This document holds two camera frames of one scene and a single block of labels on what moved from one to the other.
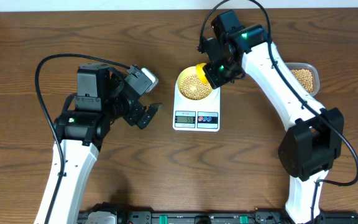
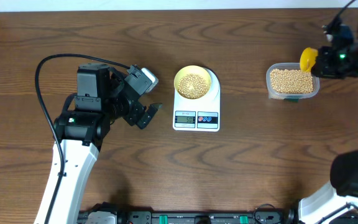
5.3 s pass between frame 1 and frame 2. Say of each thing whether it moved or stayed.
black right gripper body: moved
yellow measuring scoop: moved
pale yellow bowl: stayed
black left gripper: stayed
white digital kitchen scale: stayed
